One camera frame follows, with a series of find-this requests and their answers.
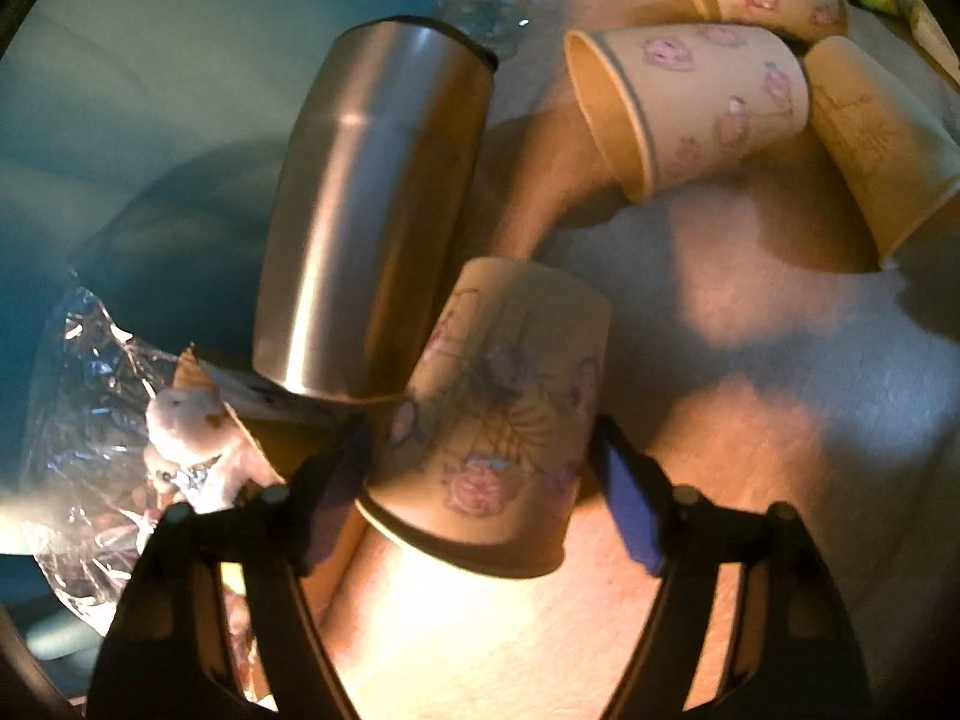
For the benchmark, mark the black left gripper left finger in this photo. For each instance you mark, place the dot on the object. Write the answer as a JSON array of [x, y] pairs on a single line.
[[167, 652]]

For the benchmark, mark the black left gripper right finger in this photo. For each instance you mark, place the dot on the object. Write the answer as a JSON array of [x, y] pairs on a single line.
[[791, 651]]

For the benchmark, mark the paper cup with pink print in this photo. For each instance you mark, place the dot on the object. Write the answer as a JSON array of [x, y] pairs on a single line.
[[483, 463]]

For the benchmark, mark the paper cup lying right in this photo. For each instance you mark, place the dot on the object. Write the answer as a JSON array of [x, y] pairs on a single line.
[[898, 160]]

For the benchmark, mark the paper cup lying middle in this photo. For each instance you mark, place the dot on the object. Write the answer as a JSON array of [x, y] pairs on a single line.
[[667, 104]]

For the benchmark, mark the clear bag of toys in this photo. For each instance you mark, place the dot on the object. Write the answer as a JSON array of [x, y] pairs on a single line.
[[118, 430]]

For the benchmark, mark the stainless steel tumbler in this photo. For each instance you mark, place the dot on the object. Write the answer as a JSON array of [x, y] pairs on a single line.
[[378, 163]]

